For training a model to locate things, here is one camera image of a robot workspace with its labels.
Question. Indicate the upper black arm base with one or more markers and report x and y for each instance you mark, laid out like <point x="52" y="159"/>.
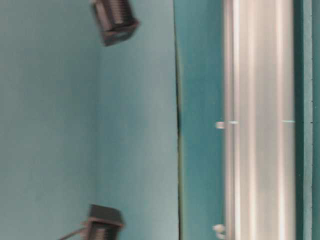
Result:
<point x="115" y="20"/>

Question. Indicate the teal felt table cover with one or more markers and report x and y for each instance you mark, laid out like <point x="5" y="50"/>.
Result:
<point x="129" y="126"/>

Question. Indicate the lower black arm base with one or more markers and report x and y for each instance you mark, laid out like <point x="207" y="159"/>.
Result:
<point x="103" y="223"/>

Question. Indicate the large aluminium rail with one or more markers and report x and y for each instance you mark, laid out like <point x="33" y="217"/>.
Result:
<point x="259" y="120"/>

